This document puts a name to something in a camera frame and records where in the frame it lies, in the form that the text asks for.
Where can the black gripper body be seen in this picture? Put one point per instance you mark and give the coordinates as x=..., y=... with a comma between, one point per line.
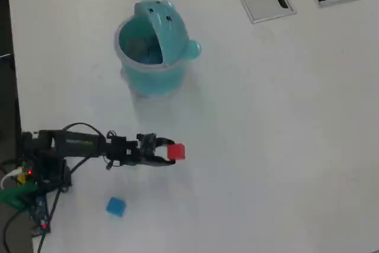
x=139, y=156

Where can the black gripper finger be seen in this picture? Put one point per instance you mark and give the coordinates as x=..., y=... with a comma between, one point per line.
x=164, y=141
x=158, y=161

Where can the red lego block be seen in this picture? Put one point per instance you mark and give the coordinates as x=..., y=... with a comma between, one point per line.
x=176, y=151

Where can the blue lego block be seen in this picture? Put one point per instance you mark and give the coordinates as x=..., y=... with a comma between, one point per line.
x=116, y=206

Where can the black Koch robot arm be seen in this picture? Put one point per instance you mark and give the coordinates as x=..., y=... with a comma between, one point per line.
x=74, y=144

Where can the teal animal-shaped bin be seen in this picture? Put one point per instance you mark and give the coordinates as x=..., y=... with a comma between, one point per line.
x=154, y=81

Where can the blue item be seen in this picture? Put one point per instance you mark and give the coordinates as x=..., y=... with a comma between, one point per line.
x=149, y=54

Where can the dull green item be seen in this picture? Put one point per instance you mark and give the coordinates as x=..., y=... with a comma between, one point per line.
x=135, y=45

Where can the blue controller circuit board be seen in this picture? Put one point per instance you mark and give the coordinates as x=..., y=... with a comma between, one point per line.
x=40, y=208

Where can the yellow connector plug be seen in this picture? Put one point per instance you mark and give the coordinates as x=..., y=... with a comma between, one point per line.
x=21, y=178

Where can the green table clamp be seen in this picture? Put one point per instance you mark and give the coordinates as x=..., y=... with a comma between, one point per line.
x=14, y=195

